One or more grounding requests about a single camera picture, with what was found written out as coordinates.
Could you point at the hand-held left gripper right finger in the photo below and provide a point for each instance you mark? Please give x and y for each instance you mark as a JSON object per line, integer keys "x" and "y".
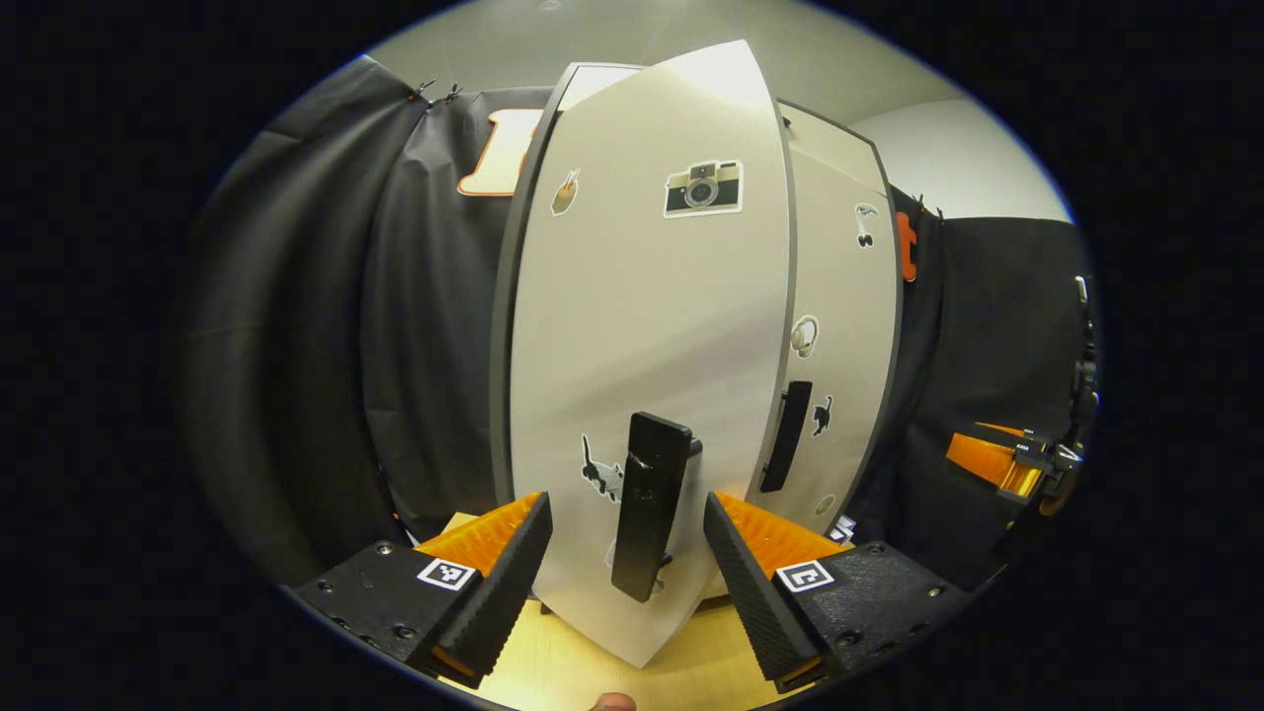
{"x": 750, "y": 583}

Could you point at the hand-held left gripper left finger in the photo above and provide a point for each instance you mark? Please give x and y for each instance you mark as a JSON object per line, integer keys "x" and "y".
{"x": 504, "y": 583}

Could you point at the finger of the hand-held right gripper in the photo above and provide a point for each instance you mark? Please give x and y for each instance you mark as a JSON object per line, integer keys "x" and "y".
{"x": 1017, "y": 439}
{"x": 987, "y": 464}

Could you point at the white door with headphone sticker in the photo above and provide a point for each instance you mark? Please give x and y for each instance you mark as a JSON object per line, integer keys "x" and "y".
{"x": 839, "y": 296}

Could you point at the white shoe cabinet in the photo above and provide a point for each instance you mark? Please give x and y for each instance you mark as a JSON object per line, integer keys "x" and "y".
{"x": 518, "y": 296}

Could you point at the white door with camera sticker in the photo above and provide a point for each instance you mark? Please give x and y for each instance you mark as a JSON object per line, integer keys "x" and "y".
{"x": 642, "y": 316}

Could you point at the black backdrop cloth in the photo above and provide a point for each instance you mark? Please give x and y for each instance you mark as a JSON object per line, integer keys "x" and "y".
{"x": 346, "y": 346}

